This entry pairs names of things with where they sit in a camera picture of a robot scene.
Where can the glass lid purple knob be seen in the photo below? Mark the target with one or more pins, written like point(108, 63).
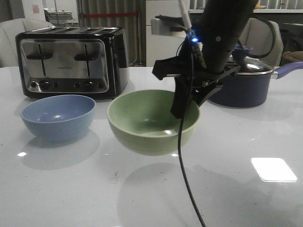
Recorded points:
point(249, 65)

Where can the beige upholstered chair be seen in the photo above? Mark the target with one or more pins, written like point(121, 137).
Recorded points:
point(258, 35)

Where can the blue bowl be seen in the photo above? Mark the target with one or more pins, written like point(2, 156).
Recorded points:
point(59, 118)

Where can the white refrigerator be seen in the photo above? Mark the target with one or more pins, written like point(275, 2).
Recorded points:
point(160, 47)

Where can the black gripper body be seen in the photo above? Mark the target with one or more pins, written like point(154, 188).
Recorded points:
point(184, 65)

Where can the brown cushioned seat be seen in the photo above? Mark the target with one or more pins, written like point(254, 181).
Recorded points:
point(289, 57)

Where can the metal stanchion post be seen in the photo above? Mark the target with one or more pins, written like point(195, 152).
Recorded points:
point(81, 12)

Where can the dark blue saucepan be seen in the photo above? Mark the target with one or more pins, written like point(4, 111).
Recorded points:
point(245, 91)

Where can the green bowl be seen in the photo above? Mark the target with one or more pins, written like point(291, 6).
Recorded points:
point(142, 122)

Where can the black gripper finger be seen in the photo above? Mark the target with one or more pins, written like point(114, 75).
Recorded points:
point(201, 94)
point(181, 97)

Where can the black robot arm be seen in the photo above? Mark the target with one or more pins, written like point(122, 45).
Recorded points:
point(202, 62)

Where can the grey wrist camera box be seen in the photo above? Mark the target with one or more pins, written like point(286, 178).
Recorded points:
point(170, 26)

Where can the white armchair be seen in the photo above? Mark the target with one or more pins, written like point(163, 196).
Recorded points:
point(8, 32)

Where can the black silver toaster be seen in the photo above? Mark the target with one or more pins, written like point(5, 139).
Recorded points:
point(89, 61)

